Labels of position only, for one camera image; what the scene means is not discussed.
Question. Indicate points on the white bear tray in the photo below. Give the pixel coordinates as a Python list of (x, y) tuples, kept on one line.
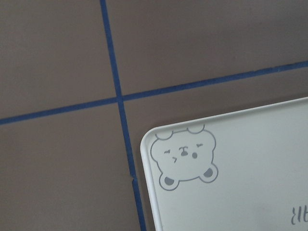
[(240, 171)]

